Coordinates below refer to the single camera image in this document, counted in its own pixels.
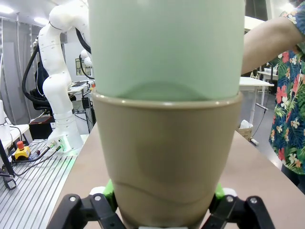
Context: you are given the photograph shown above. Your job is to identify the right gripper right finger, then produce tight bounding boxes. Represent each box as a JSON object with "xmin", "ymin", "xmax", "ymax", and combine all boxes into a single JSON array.
[{"xmin": 202, "ymin": 183, "xmax": 272, "ymax": 229}]

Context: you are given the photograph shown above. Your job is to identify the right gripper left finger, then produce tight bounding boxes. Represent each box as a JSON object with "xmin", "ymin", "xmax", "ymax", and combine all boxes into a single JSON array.
[{"xmin": 47, "ymin": 179, "xmax": 124, "ymax": 229}]

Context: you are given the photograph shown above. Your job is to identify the brown plastic cup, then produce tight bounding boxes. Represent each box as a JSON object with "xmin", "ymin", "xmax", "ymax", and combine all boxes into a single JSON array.
[{"xmin": 91, "ymin": 90, "xmax": 244, "ymax": 229}]

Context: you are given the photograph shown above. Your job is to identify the pale green plastic cup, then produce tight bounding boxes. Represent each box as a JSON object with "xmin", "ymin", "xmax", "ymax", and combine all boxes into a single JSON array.
[{"xmin": 87, "ymin": 0, "xmax": 246, "ymax": 102}]

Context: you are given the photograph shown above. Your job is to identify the person's left forearm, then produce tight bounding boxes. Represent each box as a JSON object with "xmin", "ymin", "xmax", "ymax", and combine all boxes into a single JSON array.
[{"xmin": 240, "ymin": 16, "xmax": 301, "ymax": 75}]

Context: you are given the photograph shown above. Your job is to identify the blue jeans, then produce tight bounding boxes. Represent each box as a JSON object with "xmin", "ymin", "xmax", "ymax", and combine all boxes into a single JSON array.
[{"xmin": 281, "ymin": 164, "xmax": 305, "ymax": 188}]

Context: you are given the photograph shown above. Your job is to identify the black power adapter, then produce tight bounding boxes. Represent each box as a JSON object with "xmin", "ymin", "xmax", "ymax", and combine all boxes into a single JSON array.
[{"xmin": 0, "ymin": 175, "xmax": 17, "ymax": 191}]

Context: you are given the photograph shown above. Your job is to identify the yellow emergency stop button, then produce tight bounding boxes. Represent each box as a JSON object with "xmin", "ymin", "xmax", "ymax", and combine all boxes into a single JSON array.
[{"xmin": 14, "ymin": 140, "xmax": 31, "ymax": 161}]

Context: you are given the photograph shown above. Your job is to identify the cardboard box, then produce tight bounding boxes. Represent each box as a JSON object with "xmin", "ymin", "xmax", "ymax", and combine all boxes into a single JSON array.
[{"xmin": 238, "ymin": 120, "xmax": 254, "ymax": 139}]

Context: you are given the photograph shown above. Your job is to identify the dark red box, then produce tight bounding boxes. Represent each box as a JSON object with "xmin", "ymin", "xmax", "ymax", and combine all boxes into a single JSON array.
[{"xmin": 28, "ymin": 116, "xmax": 57, "ymax": 140}]

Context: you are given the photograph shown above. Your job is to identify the person in floral shirt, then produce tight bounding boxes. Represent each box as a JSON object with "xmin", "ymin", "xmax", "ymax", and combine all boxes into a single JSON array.
[{"xmin": 268, "ymin": 8, "xmax": 305, "ymax": 175}]

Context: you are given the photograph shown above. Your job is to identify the black office chair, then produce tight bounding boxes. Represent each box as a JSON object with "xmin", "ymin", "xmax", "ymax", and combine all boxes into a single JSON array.
[{"xmin": 33, "ymin": 61, "xmax": 54, "ymax": 112}]

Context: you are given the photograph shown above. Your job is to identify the white lab table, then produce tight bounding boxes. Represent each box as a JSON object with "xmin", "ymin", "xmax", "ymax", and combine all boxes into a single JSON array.
[{"xmin": 239, "ymin": 76, "xmax": 275, "ymax": 115}]

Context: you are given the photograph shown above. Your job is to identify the aluminium slotted base plate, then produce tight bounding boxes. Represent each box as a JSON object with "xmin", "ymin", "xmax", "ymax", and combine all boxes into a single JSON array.
[{"xmin": 0, "ymin": 138, "xmax": 90, "ymax": 229}]

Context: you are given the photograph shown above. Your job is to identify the black corrugated cable hose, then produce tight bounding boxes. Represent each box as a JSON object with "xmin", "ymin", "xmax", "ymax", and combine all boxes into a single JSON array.
[{"xmin": 21, "ymin": 23, "xmax": 92, "ymax": 108}]

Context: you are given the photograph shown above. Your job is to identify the wall display screen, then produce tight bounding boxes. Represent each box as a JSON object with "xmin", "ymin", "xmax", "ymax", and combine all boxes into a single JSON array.
[{"xmin": 75, "ymin": 57, "xmax": 93, "ymax": 77}]

